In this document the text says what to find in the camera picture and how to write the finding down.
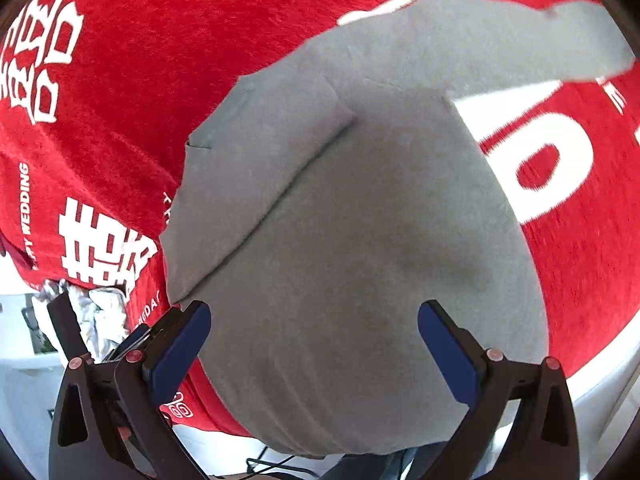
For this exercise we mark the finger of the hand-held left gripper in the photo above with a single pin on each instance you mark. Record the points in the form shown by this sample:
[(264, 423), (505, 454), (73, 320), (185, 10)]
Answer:
[(136, 338), (65, 322)]

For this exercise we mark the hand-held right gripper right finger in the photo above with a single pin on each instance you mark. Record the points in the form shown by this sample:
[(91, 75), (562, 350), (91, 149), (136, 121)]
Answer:
[(448, 355)]

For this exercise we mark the dark red cloth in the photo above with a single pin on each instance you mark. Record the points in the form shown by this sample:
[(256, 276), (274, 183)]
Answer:
[(11, 255)]

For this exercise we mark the crumpled white grey cloth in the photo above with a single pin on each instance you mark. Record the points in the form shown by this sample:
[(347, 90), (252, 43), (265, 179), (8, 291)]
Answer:
[(102, 310)]

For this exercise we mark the grey small shirt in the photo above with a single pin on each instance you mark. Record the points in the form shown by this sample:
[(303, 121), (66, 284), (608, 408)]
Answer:
[(360, 240)]

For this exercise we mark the red printed blanket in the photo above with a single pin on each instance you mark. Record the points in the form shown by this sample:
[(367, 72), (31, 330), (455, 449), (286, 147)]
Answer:
[(140, 85)]

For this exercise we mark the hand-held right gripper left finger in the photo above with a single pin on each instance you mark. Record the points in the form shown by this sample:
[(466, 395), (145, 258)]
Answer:
[(181, 355)]

